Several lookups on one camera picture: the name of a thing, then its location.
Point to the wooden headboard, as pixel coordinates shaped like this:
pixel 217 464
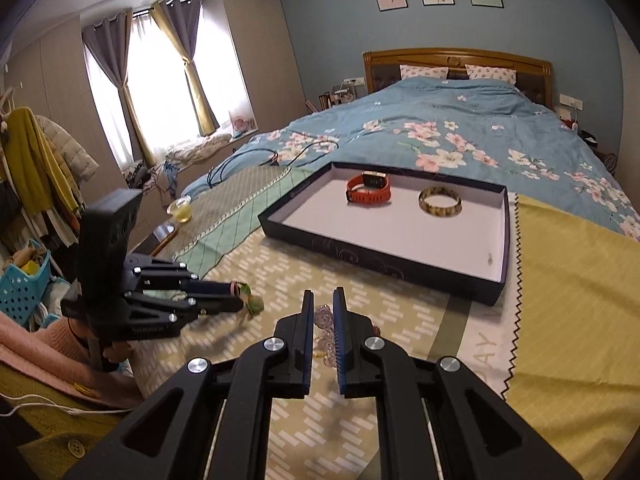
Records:
pixel 533 77

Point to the yellow liquid plastic cup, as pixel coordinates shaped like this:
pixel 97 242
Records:
pixel 180 210

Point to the polka dot pillow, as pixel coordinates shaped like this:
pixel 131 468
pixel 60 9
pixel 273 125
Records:
pixel 493 73
pixel 413 71

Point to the dark shallow tray box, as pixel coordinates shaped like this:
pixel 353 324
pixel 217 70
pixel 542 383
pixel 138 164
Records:
pixel 466 255

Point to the right grey yellow curtain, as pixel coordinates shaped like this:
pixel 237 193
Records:
pixel 179 20

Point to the left hand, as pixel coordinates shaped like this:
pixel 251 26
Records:
pixel 103 355

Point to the blue plastic basket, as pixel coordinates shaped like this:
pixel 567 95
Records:
pixel 23 282

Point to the pink sweater forearm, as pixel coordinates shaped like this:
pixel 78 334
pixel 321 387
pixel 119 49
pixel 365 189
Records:
pixel 55 357

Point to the yellow hanging garment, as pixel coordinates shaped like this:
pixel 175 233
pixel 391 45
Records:
pixel 38 178

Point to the grey yellow curtain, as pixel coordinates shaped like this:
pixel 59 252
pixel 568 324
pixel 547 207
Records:
pixel 179 20
pixel 108 42

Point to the red smart watch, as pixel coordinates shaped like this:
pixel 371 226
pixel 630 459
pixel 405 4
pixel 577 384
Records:
pixel 369 188

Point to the right polka dot pillow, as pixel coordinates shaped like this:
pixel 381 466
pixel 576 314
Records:
pixel 493 73

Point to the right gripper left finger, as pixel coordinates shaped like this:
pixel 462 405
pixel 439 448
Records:
pixel 210 420

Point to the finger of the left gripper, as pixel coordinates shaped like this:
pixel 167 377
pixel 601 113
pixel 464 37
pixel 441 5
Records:
pixel 218 304
pixel 196 288

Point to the blue floral duvet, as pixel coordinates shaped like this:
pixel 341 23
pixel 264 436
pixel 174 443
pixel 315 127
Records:
pixel 482 129

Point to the patchwork bed cloth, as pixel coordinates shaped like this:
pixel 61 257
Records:
pixel 561 345

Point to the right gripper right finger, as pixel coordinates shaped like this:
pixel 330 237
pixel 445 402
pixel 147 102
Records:
pixel 436 420

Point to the left grey yellow curtain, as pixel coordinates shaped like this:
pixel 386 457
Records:
pixel 108 42

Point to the tortoiseshell bangle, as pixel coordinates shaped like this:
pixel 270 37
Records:
pixel 439 201

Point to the left polka dot pillow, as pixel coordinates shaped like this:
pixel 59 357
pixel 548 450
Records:
pixel 413 71

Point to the beige puffer jacket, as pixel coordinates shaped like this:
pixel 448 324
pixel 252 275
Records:
pixel 80 162

